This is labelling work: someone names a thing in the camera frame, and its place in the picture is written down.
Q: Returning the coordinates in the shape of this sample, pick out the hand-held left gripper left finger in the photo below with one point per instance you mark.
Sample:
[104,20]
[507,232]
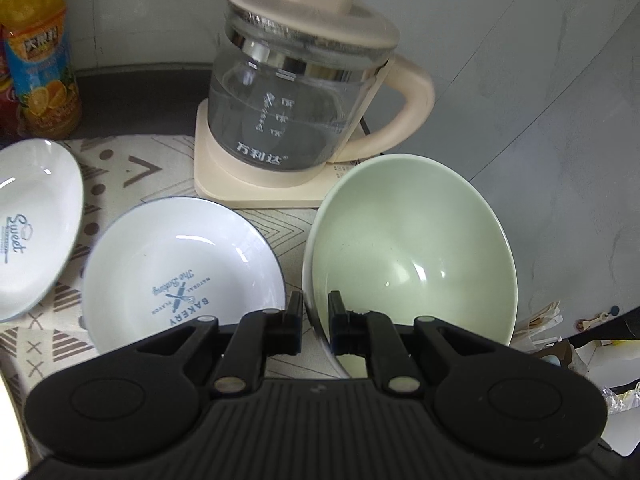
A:
[295,325]

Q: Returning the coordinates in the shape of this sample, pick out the white plate with crossed-utensils print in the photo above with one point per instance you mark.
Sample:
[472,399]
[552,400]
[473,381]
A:
[165,250]

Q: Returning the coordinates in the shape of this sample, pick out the orange juice bottle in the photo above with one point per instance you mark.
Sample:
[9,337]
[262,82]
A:
[40,75]

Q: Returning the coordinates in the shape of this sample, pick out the paper-wrapped straws bundle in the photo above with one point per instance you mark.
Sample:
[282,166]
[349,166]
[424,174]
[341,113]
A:
[540,330]

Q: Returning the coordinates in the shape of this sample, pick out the pale green bowl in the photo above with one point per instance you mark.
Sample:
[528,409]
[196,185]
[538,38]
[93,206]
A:
[410,240]

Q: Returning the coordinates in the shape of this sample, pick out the red soda bottle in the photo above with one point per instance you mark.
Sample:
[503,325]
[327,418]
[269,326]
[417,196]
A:
[6,105]

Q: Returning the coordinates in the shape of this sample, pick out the patterned fringed tablecloth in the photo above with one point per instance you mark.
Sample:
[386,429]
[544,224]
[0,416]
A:
[115,170]

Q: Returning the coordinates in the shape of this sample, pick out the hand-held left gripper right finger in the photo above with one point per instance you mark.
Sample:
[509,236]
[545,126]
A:
[336,325]

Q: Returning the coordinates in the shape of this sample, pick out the small hanging ornament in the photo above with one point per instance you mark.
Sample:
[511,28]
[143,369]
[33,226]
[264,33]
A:
[597,320]

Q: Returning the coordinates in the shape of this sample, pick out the cream kettle base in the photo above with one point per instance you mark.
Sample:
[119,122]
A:
[215,185]

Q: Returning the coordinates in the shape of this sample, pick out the white plate with script print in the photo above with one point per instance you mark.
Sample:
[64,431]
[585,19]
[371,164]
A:
[40,190]

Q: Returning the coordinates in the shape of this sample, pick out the glass kettle with cream lid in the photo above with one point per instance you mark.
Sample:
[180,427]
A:
[280,95]

